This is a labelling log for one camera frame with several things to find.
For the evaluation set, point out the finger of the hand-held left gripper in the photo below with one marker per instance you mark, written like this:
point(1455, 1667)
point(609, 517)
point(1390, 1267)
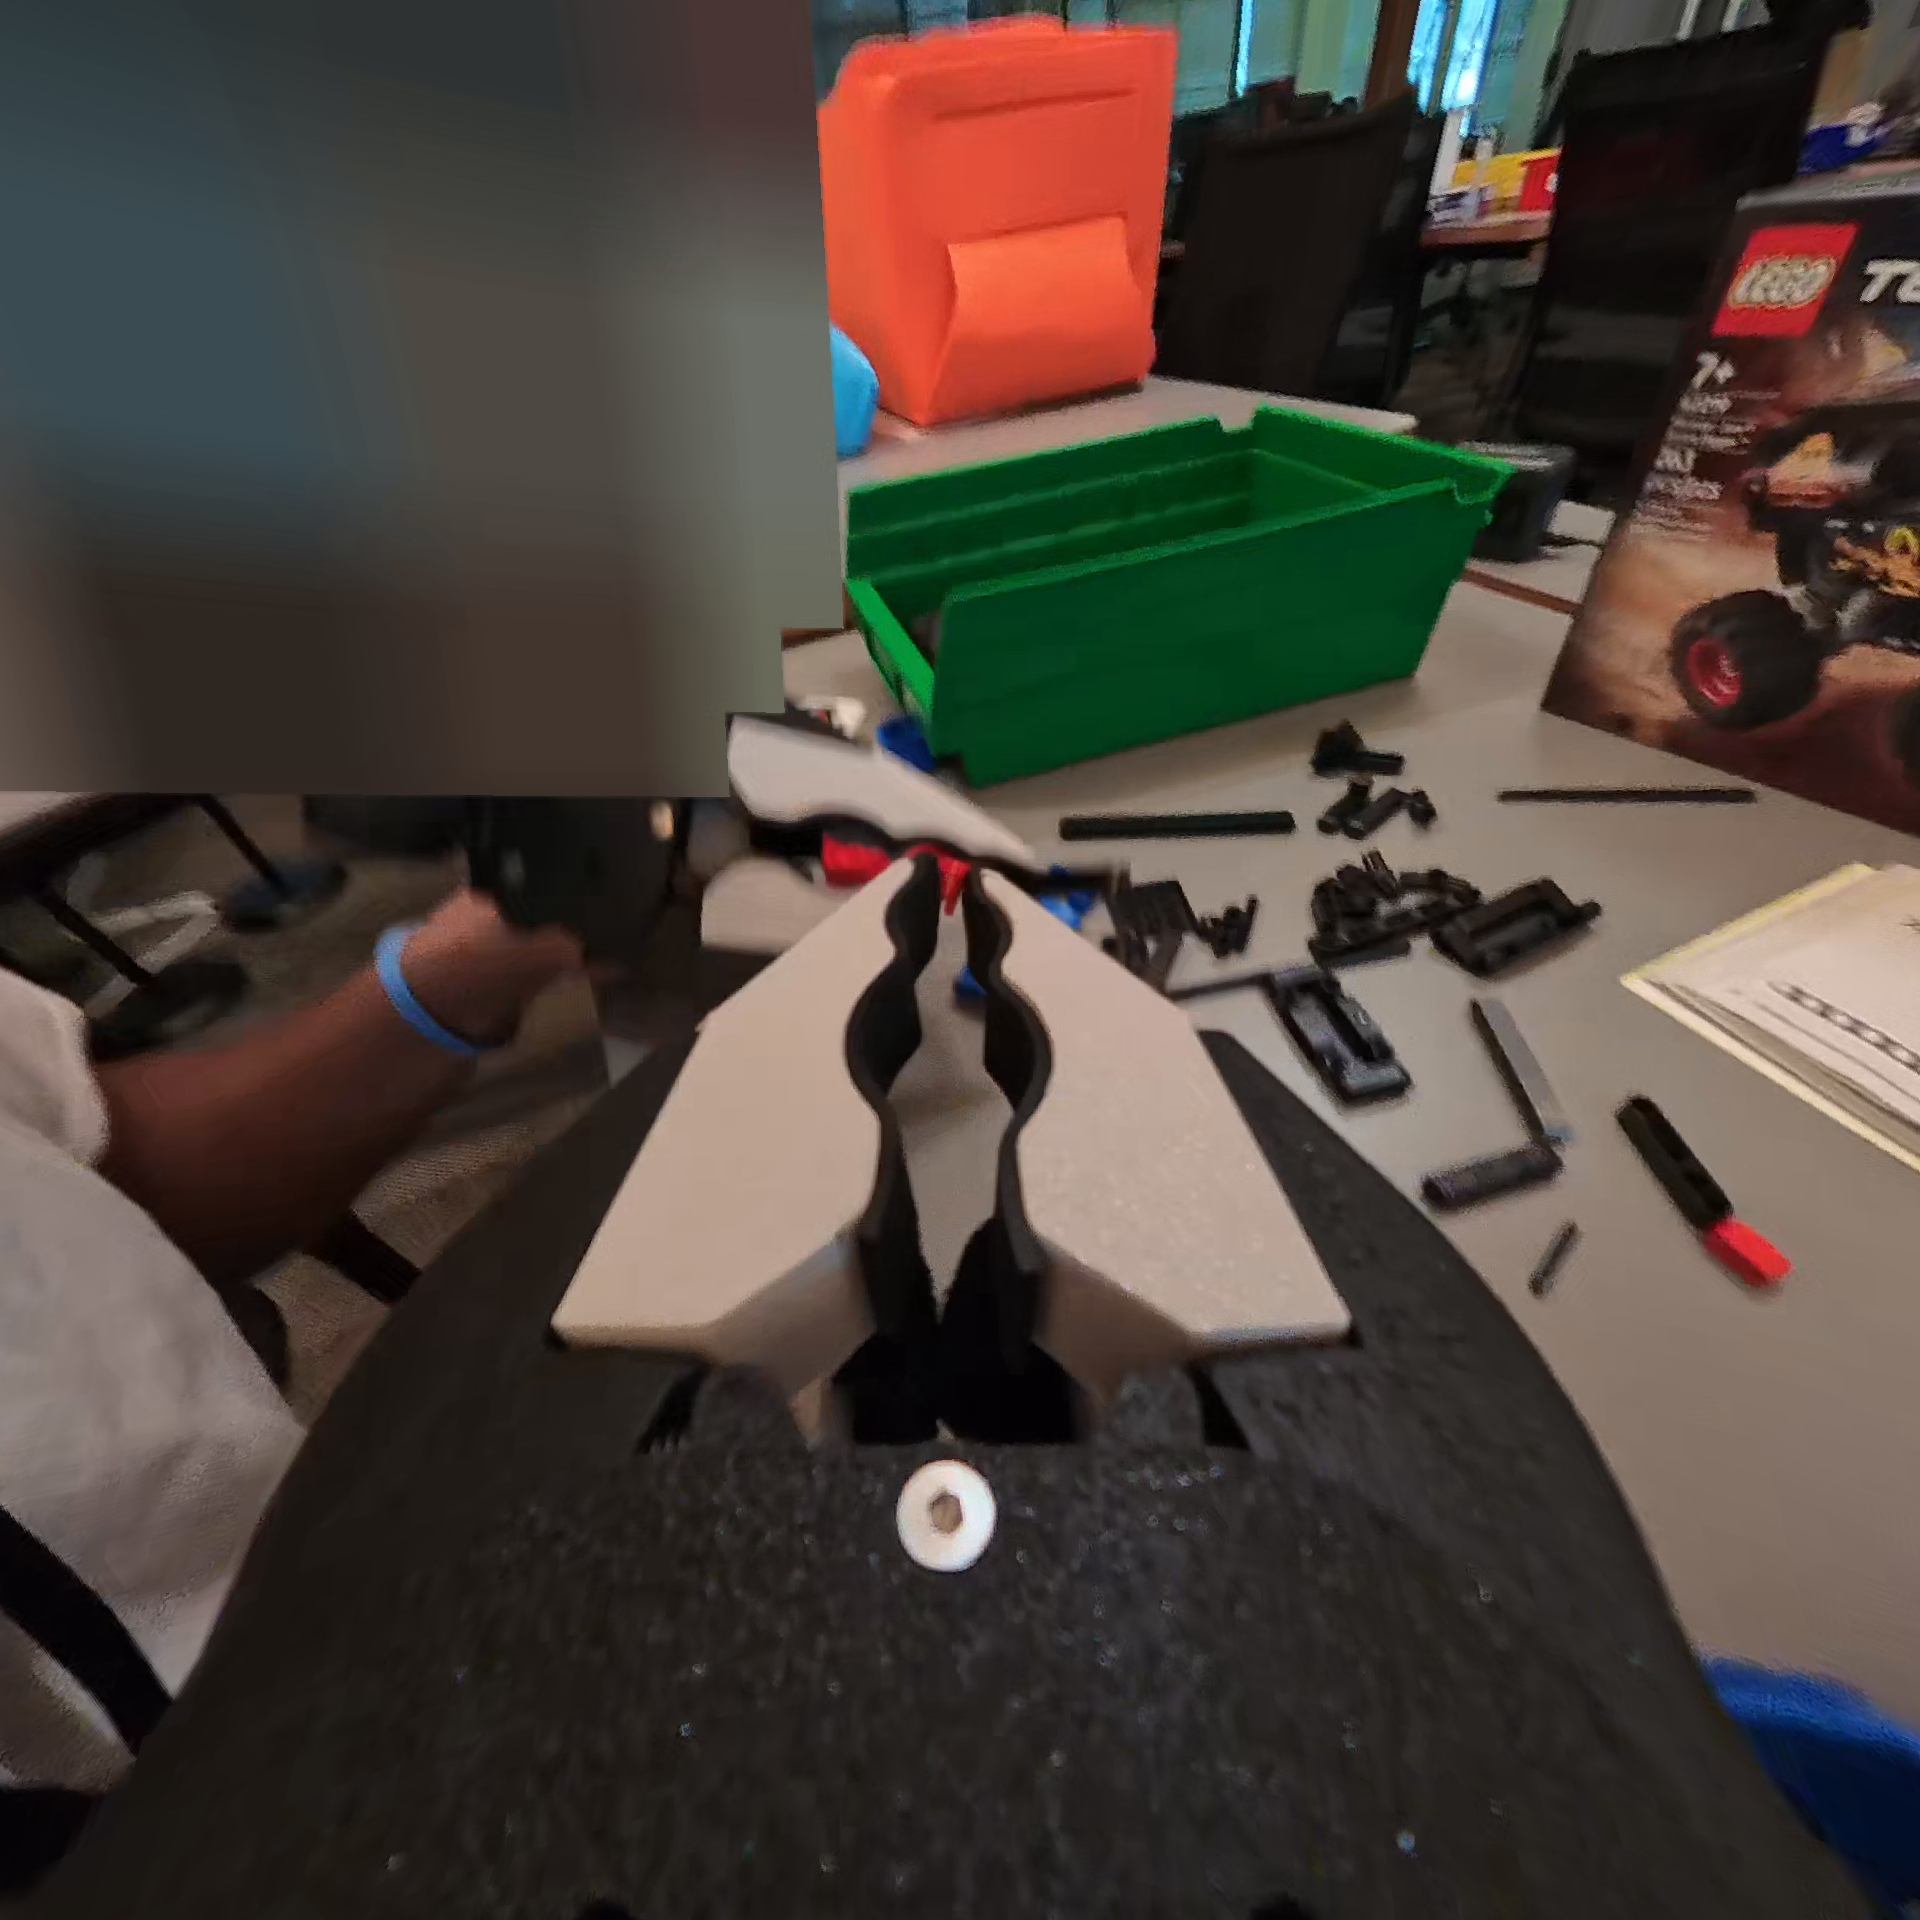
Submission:
point(840, 777)

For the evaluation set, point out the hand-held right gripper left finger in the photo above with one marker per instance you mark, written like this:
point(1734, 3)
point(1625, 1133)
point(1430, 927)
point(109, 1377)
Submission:
point(721, 1200)

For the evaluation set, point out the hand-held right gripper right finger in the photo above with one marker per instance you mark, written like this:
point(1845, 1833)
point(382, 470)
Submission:
point(1170, 1200)

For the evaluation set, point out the red lego piece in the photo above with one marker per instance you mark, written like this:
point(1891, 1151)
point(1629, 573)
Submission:
point(849, 862)

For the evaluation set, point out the person's left forearm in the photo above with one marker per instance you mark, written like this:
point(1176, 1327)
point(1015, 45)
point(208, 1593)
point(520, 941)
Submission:
point(254, 1111)

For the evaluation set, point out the small blue lego piece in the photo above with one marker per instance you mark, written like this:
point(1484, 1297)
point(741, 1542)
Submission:
point(1073, 905)

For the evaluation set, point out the short black lego beam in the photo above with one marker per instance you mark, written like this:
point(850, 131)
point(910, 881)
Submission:
point(1493, 1179)

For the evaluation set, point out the long black lego axle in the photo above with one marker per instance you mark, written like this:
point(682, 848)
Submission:
point(1178, 824)

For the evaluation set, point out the pile of black lego pieces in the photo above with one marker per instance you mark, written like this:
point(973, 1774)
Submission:
point(1381, 908)

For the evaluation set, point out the grey black lego beam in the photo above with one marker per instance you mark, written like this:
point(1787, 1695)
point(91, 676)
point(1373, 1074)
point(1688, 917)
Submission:
point(1523, 1073)

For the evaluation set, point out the small black lego pin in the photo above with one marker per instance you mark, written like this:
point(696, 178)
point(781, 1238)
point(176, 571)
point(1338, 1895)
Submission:
point(1555, 1257)

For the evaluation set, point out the black and red lego pin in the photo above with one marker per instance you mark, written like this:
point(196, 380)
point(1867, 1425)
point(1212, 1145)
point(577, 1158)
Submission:
point(1680, 1171)

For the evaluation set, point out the thin black lego rod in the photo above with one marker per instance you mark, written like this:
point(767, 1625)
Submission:
point(1629, 795)

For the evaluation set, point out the lego set box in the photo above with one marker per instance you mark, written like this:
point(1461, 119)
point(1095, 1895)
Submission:
point(1770, 571)

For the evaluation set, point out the person's left hand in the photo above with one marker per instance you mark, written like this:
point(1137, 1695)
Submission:
point(519, 969)

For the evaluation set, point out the blue wristband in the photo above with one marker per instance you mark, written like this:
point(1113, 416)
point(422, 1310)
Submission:
point(409, 1003)

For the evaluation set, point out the green plastic bin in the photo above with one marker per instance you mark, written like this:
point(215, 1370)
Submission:
point(1200, 645)

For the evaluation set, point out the light blue object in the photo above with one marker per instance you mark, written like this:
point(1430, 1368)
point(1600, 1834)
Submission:
point(853, 393)

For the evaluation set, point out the orange plastic bin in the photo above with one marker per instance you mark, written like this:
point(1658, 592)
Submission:
point(990, 181)

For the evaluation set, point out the white shirt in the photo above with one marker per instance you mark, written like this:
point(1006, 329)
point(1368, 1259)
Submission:
point(105, 1350)

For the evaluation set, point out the instruction booklet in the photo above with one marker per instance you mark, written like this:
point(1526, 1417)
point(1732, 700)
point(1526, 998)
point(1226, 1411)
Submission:
point(1800, 991)

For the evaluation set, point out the black office chair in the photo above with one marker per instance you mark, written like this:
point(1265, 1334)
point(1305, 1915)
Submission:
point(1291, 254)
point(1634, 254)

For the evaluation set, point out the small black device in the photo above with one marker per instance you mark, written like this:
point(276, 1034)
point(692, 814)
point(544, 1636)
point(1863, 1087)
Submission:
point(1523, 494)

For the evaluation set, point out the blue cloth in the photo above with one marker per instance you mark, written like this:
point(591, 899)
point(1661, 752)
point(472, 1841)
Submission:
point(1831, 1771)

